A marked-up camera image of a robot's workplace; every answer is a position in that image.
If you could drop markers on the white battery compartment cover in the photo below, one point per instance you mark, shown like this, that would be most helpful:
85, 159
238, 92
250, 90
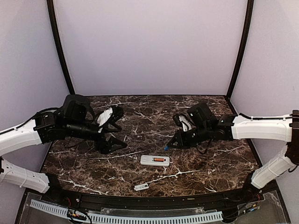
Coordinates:
141, 187

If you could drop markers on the black frame post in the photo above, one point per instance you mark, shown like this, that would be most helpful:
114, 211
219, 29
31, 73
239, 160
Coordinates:
59, 47
241, 50

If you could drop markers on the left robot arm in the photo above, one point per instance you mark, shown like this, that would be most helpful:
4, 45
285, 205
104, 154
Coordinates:
75, 119

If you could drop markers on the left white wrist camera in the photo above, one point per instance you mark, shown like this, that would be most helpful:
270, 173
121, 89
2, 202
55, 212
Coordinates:
112, 114

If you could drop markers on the right black frame post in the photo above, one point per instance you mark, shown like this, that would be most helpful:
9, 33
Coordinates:
241, 50

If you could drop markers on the left black frame post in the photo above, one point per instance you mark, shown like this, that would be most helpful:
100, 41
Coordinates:
59, 47

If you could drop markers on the black front rail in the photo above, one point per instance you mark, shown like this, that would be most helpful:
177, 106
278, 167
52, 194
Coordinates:
224, 200

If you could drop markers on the white slotted cable duct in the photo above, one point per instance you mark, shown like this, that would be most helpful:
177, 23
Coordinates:
115, 216

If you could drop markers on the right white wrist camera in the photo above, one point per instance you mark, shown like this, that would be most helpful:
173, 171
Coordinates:
182, 121

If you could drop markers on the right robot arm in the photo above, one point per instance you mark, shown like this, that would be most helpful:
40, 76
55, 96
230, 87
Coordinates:
202, 125

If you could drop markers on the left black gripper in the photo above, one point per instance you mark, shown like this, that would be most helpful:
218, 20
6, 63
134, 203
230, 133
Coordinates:
106, 147

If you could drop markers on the white remote control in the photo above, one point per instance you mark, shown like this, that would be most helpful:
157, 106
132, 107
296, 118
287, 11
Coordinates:
148, 160

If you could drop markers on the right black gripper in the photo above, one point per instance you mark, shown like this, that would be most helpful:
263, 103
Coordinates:
181, 141

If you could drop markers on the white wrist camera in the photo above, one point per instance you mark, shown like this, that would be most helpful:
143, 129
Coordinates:
112, 114
182, 121

